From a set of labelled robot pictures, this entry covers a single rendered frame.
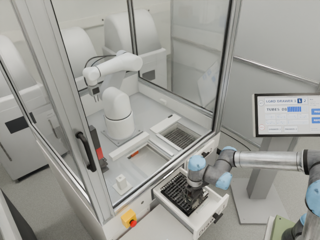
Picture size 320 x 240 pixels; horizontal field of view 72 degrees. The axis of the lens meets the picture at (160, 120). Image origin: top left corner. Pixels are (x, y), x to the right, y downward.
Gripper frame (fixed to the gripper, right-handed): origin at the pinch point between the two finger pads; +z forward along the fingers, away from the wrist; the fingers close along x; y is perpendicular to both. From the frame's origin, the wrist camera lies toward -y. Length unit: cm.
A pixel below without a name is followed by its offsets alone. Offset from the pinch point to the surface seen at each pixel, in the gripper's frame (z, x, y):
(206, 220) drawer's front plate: 0.7, 10.6, 3.2
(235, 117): 70, -65, -171
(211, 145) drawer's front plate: 2.5, -21.1, -44.8
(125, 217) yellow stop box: 3.0, -20.5, 31.4
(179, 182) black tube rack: 6.8, -17.7, -7.6
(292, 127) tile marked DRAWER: -8, 14, -89
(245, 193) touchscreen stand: 89, -1, -93
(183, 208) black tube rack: 4.0, -3.1, 5.5
